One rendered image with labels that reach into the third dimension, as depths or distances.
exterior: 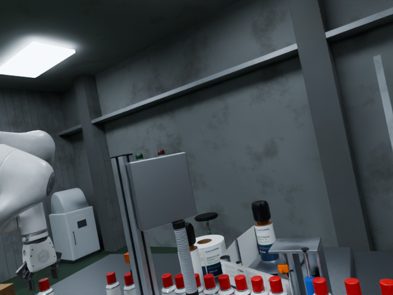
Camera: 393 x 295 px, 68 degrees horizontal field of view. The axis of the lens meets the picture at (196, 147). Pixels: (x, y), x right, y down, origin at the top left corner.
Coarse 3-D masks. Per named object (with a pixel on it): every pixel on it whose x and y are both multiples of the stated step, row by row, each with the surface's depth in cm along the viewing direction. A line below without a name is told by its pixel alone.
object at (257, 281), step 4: (256, 276) 83; (260, 276) 83; (252, 280) 82; (256, 280) 81; (260, 280) 81; (252, 284) 82; (256, 284) 81; (260, 284) 81; (256, 288) 81; (260, 288) 81; (264, 288) 82; (252, 292) 83; (256, 292) 81; (260, 292) 81; (264, 292) 81; (268, 292) 82
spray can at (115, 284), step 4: (112, 272) 110; (108, 276) 108; (112, 276) 108; (108, 280) 108; (112, 280) 108; (108, 284) 108; (112, 284) 108; (116, 284) 108; (108, 288) 107; (112, 288) 107; (116, 288) 108; (108, 292) 107; (112, 292) 107; (116, 292) 108; (120, 292) 109
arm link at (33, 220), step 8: (32, 208) 103; (40, 208) 105; (16, 216) 100; (24, 216) 101; (32, 216) 102; (40, 216) 104; (24, 224) 101; (32, 224) 102; (40, 224) 104; (24, 232) 102; (32, 232) 102
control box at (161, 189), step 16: (144, 160) 80; (160, 160) 82; (176, 160) 84; (128, 176) 81; (144, 176) 79; (160, 176) 81; (176, 176) 83; (144, 192) 79; (160, 192) 81; (176, 192) 83; (192, 192) 85; (144, 208) 78; (160, 208) 80; (176, 208) 82; (192, 208) 85; (144, 224) 78; (160, 224) 80
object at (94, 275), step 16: (112, 256) 220; (160, 256) 198; (176, 256) 191; (368, 256) 138; (384, 256) 135; (80, 272) 198; (96, 272) 191; (128, 272) 180; (160, 272) 169; (176, 272) 165; (368, 272) 124; (384, 272) 121; (64, 288) 174; (80, 288) 169; (96, 288) 164; (160, 288) 148; (368, 288) 112
